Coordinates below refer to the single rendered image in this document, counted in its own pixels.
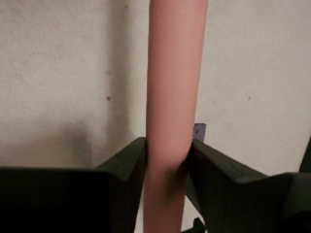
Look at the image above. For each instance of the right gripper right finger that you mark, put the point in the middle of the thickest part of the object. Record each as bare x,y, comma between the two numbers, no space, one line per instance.
235,198

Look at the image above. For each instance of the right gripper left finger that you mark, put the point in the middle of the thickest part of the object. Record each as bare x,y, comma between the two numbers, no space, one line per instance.
95,199

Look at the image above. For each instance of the pink long bar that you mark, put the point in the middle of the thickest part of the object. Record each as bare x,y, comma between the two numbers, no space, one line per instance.
175,47

